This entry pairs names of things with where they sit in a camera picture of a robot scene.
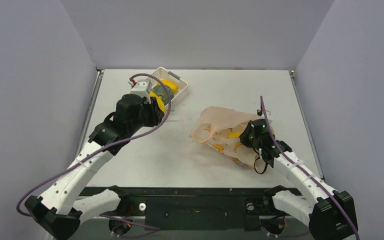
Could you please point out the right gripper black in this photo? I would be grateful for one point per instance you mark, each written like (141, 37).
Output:
(248, 138)

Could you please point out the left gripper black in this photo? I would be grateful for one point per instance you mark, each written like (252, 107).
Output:
(156, 113)

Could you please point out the fake yellow banana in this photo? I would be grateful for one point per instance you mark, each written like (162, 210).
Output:
(159, 101)

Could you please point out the translucent orange plastic bag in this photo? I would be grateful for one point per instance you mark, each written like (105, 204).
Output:
(212, 127)

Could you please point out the fake green netted melon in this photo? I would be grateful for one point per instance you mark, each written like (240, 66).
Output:
(164, 92)

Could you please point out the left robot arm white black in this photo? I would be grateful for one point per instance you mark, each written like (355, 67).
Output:
(58, 209)

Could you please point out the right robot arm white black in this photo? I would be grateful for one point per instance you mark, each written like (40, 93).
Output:
(328, 213)

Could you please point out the yellow fruit inside bag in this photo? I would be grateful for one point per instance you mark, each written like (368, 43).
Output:
(233, 135)

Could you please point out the white perforated plastic basket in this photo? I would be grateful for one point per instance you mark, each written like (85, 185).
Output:
(162, 73)

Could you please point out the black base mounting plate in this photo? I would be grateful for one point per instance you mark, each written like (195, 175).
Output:
(203, 209)

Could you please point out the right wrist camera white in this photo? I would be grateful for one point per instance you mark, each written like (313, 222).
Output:
(263, 112)

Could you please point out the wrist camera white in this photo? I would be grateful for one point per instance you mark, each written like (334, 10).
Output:
(142, 88)
(263, 112)

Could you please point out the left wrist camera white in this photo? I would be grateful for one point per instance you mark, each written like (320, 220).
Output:
(142, 88)

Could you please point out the aluminium rail frame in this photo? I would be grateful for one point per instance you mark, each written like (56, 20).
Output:
(64, 232)

